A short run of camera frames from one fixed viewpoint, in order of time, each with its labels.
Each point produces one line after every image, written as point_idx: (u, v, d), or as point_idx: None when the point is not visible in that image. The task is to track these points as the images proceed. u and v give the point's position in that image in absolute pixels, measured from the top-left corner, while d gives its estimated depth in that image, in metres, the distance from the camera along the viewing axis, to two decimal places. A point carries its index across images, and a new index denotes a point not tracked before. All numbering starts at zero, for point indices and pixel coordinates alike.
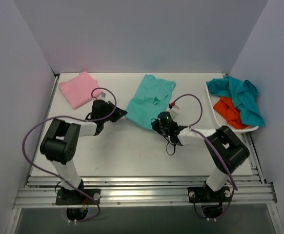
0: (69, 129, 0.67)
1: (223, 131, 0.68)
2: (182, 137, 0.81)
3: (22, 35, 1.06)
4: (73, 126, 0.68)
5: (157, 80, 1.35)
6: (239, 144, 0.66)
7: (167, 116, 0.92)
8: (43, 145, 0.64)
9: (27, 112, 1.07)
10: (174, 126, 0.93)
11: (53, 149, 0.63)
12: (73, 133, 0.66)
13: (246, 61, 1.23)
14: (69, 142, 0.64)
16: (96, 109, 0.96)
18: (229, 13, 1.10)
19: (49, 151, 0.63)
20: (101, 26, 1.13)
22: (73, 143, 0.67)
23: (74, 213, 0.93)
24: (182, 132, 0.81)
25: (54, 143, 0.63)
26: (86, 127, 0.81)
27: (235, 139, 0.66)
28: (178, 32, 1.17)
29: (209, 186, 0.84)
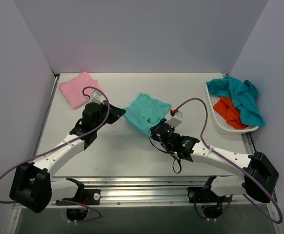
0: (35, 181, 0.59)
1: (258, 160, 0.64)
2: (197, 157, 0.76)
3: (20, 30, 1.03)
4: (41, 177, 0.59)
5: (152, 99, 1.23)
6: (273, 171, 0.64)
7: (168, 130, 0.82)
8: (12, 195, 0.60)
9: (26, 111, 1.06)
10: (177, 139, 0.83)
11: (22, 201, 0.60)
12: (40, 187, 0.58)
13: (247, 61, 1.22)
14: (36, 197, 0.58)
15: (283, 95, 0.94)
16: (88, 116, 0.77)
18: (231, 11, 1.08)
19: (20, 201, 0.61)
20: (100, 22, 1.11)
22: (45, 191, 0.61)
23: (74, 213, 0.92)
24: (197, 151, 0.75)
25: (25, 195, 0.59)
26: (64, 156, 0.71)
27: (270, 167, 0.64)
28: (179, 30, 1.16)
29: (215, 193, 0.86)
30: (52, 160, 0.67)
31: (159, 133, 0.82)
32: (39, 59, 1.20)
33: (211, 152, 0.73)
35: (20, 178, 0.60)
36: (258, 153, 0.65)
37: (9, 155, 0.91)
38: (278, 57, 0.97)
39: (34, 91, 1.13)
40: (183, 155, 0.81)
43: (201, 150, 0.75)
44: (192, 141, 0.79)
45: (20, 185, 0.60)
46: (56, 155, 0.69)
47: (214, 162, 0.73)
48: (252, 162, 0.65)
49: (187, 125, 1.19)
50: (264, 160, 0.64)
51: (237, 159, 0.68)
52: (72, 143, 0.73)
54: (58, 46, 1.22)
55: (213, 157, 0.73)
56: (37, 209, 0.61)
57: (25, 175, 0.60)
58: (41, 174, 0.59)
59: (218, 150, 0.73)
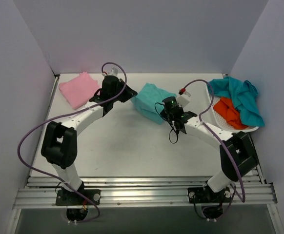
0: (65, 135, 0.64)
1: (239, 138, 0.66)
2: (190, 128, 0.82)
3: (20, 30, 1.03)
4: (70, 131, 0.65)
5: (158, 89, 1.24)
6: (253, 155, 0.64)
7: (172, 101, 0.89)
8: (44, 151, 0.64)
9: (26, 111, 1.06)
10: (179, 111, 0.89)
11: (53, 156, 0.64)
12: (70, 139, 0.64)
13: (247, 61, 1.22)
14: (68, 149, 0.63)
15: None
16: (107, 85, 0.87)
18: (231, 11, 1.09)
19: (50, 157, 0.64)
20: (100, 22, 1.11)
22: (72, 149, 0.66)
23: (74, 213, 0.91)
24: (190, 123, 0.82)
25: (54, 151, 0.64)
26: (87, 119, 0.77)
27: (250, 148, 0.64)
28: (179, 30, 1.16)
29: (211, 187, 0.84)
30: (77, 121, 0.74)
31: (164, 101, 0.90)
32: (39, 59, 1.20)
33: (201, 125, 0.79)
35: (50, 136, 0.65)
36: (242, 134, 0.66)
37: (9, 155, 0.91)
38: (278, 57, 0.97)
39: (34, 91, 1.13)
40: (178, 126, 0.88)
43: (194, 123, 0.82)
44: (191, 115, 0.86)
45: (50, 142, 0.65)
46: (80, 117, 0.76)
47: (201, 134, 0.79)
48: (233, 139, 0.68)
49: None
50: (245, 141, 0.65)
51: (220, 134, 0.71)
52: (93, 108, 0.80)
54: (59, 46, 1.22)
55: (201, 128, 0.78)
56: (64, 165, 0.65)
57: (54, 132, 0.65)
58: (69, 132, 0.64)
59: (209, 124, 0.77)
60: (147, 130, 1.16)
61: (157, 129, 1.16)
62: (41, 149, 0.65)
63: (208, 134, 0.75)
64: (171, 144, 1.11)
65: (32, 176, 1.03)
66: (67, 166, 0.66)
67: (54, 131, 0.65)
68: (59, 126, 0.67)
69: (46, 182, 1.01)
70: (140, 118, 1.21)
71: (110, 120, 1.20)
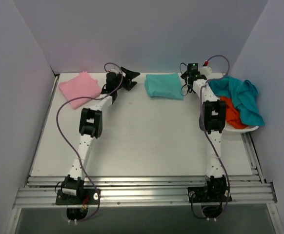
0: (95, 116, 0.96)
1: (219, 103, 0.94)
2: (195, 86, 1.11)
3: (19, 30, 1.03)
4: (98, 114, 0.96)
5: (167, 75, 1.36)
6: (222, 118, 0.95)
7: (194, 65, 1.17)
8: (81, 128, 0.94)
9: (27, 110, 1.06)
10: (195, 74, 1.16)
11: (89, 130, 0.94)
12: (99, 118, 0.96)
13: (247, 61, 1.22)
14: (98, 125, 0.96)
15: (283, 94, 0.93)
16: (110, 82, 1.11)
18: (231, 11, 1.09)
19: (86, 131, 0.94)
20: (100, 22, 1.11)
22: (101, 124, 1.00)
23: (74, 213, 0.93)
24: (198, 82, 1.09)
25: (89, 128, 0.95)
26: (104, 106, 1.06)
27: (222, 113, 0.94)
28: (179, 29, 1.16)
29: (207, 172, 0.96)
30: (99, 107, 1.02)
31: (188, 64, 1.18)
32: (39, 59, 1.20)
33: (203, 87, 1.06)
35: (84, 117, 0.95)
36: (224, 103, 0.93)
37: (9, 154, 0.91)
38: (277, 56, 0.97)
39: (34, 90, 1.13)
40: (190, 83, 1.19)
43: (200, 84, 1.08)
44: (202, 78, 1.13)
45: (85, 122, 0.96)
46: (101, 103, 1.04)
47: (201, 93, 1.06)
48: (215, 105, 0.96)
49: (187, 124, 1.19)
50: (222, 107, 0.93)
51: (211, 97, 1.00)
52: (107, 97, 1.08)
54: (59, 46, 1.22)
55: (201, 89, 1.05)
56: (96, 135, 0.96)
57: (87, 115, 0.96)
58: (98, 113, 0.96)
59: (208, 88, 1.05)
60: (147, 129, 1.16)
61: (157, 129, 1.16)
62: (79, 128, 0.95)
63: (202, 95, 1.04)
64: (171, 143, 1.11)
65: (31, 176, 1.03)
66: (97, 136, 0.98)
67: (87, 114, 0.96)
68: (90, 111, 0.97)
69: (46, 181, 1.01)
70: (140, 117, 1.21)
71: (110, 120, 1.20)
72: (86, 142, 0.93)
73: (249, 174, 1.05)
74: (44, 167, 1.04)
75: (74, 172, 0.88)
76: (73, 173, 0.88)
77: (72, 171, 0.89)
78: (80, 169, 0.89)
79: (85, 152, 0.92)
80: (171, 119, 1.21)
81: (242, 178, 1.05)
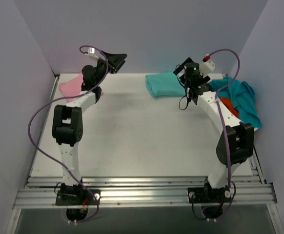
0: (71, 115, 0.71)
1: (244, 126, 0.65)
2: (202, 102, 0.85)
3: (20, 30, 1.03)
4: (75, 112, 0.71)
5: (165, 73, 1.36)
6: (249, 146, 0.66)
7: (195, 68, 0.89)
8: (55, 131, 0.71)
9: (26, 111, 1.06)
10: (198, 81, 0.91)
11: (64, 134, 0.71)
12: (77, 118, 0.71)
13: (247, 62, 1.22)
14: (76, 126, 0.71)
15: (283, 94, 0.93)
16: (89, 81, 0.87)
18: (231, 11, 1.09)
19: (62, 136, 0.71)
20: (100, 22, 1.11)
22: (80, 126, 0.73)
23: (74, 213, 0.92)
24: (205, 97, 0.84)
25: (65, 130, 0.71)
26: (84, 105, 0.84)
27: (250, 141, 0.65)
28: (178, 30, 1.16)
29: (210, 183, 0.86)
30: (78, 104, 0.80)
31: (187, 66, 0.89)
32: (38, 59, 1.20)
33: (214, 104, 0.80)
35: (58, 116, 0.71)
36: (250, 125, 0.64)
37: (8, 155, 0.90)
38: (277, 57, 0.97)
39: (34, 91, 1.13)
40: (192, 94, 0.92)
43: (209, 98, 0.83)
44: (209, 88, 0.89)
45: (60, 123, 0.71)
46: (81, 100, 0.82)
47: (212, 112, 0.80)
48: (238, 127, 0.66)
49: (187, 124, 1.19)
50: (249, 132, 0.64)
51: (229, 119, 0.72)
52: (88, 94, 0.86)
54: (58, 46, 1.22)
55: (213, 106, 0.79)
56: (74, 141, 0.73)
57: (62, 114, 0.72)
58: (76, 110, 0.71)
59: (221, 105, 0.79)
60: (147, 130, 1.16)
61: (157, 129, 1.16)
62: (51, 130, 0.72)
63: (216, 114, 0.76)
64: (171, 144, 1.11)
65: (31, 176, 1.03)
66: (78, 141, 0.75)
67: (62, 112, 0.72)
68: (65, 108, 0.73)
69: (46, 182, 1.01)
70: (140, 118, 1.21)
71: (110, 120, 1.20)
72: (68, 152, 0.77)
73: (249, 174, 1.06)
74: (44, 168, 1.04)
75: (68, 180, 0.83)
76: (67, 181, 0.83)
77: (65, 179, 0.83)
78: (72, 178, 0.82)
79: (71, 161, 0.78)
80: (171, 119, 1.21)
81: (242, 179, 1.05)
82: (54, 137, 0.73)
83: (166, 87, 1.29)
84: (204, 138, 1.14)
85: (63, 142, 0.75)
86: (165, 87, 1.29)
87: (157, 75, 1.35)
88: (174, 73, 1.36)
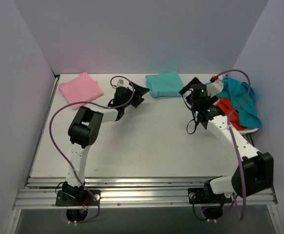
0: (92, 118, 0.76)
1: (262, 158, 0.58)
2: (212, 127, 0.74)
3: (20, 31, 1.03)
4: (97, 115, 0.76)
5: (165, 74, 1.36)
6: (268, 180, 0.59)
7: (202, 90, 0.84)
8: (71, 129, 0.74)
9: (26, 111, 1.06)
10: (206, 103, 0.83)
11: (79, 133, 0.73)
12: (96, 122, 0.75)
13: (247, 62, 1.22)
14: (93, 129, 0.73)
15: (283, 95, 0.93)
16: (118, 96, 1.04)
18: (231, 11, 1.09)
19: (76, 134, 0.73)
20: (100, 23, 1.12)
22: (96, 130, 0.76)
23: (74, 214, 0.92)
24: (215, 122, 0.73)
25: (81, 130, 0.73)
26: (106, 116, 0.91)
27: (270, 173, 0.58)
28: (178, 31, 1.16)
29: (211, 186, 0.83)
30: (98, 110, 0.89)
31: (194, 88, 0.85)
32: (38, 59, 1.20)
33: (227, 130, 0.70)
35: (80, 115, 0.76)
36: (268, 156, 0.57)
37: (9, 155, 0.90)
38: (277, 58, 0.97)
39: (34, 91, 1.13)
40: (201, 118, 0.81)
43: (220, 123, 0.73)
44: (218, 111, 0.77)
45: (79, 122, 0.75)
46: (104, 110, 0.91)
47: (224, 140, 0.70)
48: (255, 158, 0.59)
49: (187, 125, 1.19)
50: (268, 164, 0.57)
51: (245, 147, 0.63)
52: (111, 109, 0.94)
54: (59, 47, 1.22)
55: (226, 133, 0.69)
56: (87, 143, 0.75)
57: (84, 115, 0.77)
58: (98, 114, 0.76)
59: (234, 131, 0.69)
60: (147, 130, 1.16)
61: (157, 130, 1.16)
62: (69, 127, 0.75)
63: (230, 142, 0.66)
64: (171, 145, 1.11)
65: (31, 177, 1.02)
66: (90, 144, 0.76)
67: (84, 113, 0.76)
68: (89, 110, 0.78)
69: (46, 182, 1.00)
70: (140, 118, 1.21)
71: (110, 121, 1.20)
72: (78, 152, 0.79)
73: None
74: (44, 168, 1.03)
75: (71, 180, 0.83)
76: (70, 181, 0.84)
77: (69, 179, 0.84)
78: (75, 178, 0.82)
79: (78, 162, 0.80)
80: (171, 120, 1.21)
81: None
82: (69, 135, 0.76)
83: (166, 88, 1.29)
84: (204, 138, 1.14)
85: (76, 142, 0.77)
86: (165, 87, 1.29)
87: (157, 76, 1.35)
88: (173, 73, 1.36)
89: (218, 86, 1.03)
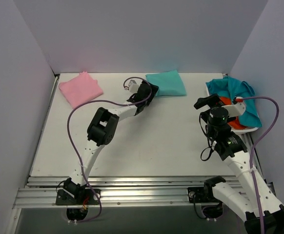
0: (109, 121, 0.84)
1: None
2: (232, 165, 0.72)
3: (19, 30, 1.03)
4: (113, 119, 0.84)
5: (165, 73, 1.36)
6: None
7: (223, 118, 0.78)
8: (90, 128, 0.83)
9: (26, 111, 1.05)
10: (225, 132, 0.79)
11: (96, 134, 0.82)
12: (112, 125, 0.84)
13: (247, 61, 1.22)
14: (108, 132, 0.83)
15: None
16: (142, 91, 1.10)
18: (231, 9, 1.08)
19: (93, 134, 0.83)
20: (100, 22, 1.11)
22: (111, 132, 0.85)
23: (74, 213, 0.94)
24: (236, 161, 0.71)
25: (98, 131, 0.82)
26: (125, 113, 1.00)
27: None
28: (178, 30, 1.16)
29: (212, 191, 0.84)
30: (119, 111, 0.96)
31: (214, 114, 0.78)
32: (38, 58, 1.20)
33: (249, 173, 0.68)
35: (98, 117, 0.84)
36: None
37: (9, 155, 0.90)
38: (278, 57, 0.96)
39: (34, 90, 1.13)
40: (219, 149, 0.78)
43: (241, 163, 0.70)
44: (239, 145, 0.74)
45: (96, 123, 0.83)
46: (122, 109, 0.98)
47: (244, 183, 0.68)
48: (277, 212, 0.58)
49: (187, 124, 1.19)
50: None
51: (267, 200, 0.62)
52: (131, 106, 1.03)
54: (58, 46, 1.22)
55: (248, 178, 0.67)
56: (102, 143, 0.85)
57: (101, 116, 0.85)
58: (114, 118, 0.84)
59: (257, 176, 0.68)
60: (148, 129, 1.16)
61: (157, 129, 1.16)
62: (88, 126, 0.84)
63: (252, 189, 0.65)
64: (171, 144, 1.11)
65: (31, 176, 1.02)
66: (104, 143, 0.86)
67: (101, 115, 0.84)
68: (107, 112, 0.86)
69: (47, 181, 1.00)
70: (140, 118, 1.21)
71: None
72: (91, 149, 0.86)
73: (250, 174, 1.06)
74: (44, 167, 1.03)
75: (76, 178, 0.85)
76: (74, 178, 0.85)
77: (73, 176, 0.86)
78: (81, 176, 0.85)
79: (88, 159, 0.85)
80: (171, 119, 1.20)
81: None
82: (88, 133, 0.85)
83: (166, 87, 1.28)
84: (204, 137, 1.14)
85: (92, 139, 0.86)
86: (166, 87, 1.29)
87: (157, 75, 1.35)
88: (173, 73, 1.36)
89: (239, 108, 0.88)
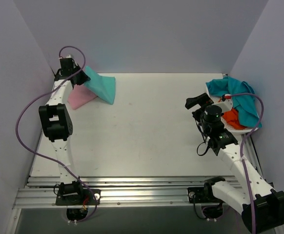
0: (59, 113, 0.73)
1: (276, 198, 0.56)
2: (224, 156, 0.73)
3: (19, 30, 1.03)
4: (60, 108, 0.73)
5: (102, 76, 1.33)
6: (280, 217, 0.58)
7: (217, 115, 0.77)
8: (47, 131, 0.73)
9: (26, 111, 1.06)
10: (218, 128, 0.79)
11: (56, 131, 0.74)
12: (64, 114, 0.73)
13: (247, 61, 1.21)
14: (66, 122, 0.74)
15: None
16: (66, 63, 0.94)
18: (231, 9, 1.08)
19: (54, 133, 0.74)
20: (100, 22, 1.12)
22: (69, 120, 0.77)
23: (74, 213, 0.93)
24: (228, 151, 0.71)
25: (55, 128, 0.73)
26: (65, 94, 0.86)
27: (282, 212, 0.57)
28: (178, 30, 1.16)
29: (212, 191, 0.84)
30: (59, 98, 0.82)
31: (208, 111, 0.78)
32: (38, 58, 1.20)
33: (240, 162, 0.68)
35: (45, 117, 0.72)
36: (283, 196, 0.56)
37: (9, 155, 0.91)
38: (278, 57, 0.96)
39: (34, 90, 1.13)
40: (212, 145, 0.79)
43: (232, 153, 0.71)
44: (231, 140, 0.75)
45: (48, 123, 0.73)
46: (60, 92, 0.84)
47: (236, 172, 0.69)
48: (269, 196, 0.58)
49: (187, 124, 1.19)
50: (282, 204, 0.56)
51: (258, 185, 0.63)
52: (64, 84, 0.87)
54: (58, 46, 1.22)
55: (239, 166, 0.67)
56: (67, 135, 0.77)
57: (48, 113, 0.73)
58: (61, 107, 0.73)
59: (248, 165, 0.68)
60: (148, 129, 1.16)
61: (157, 129, 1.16)
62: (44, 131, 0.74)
63: (243, 177, 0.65)
64: (171, 144, 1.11)
65: (31, 176, 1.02)
66: (70, 134, 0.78)
67: (47, 112, 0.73)
68: (49, 107, 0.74)
69: (46, 181, 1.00)
70: (140, 117, 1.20)
71: (109, 121, 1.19)
72: (62, 147, 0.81)
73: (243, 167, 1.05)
74: (44, 168, 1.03)
75: (66, 178, 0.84)
76: (65, 179, 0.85)
77: (63, 177, 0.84)
78: (70, 175, 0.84)
79: (66, 156, 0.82)
80: (171, 119, 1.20)
81: None
82: (47, 137, 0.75)
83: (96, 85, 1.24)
84: None
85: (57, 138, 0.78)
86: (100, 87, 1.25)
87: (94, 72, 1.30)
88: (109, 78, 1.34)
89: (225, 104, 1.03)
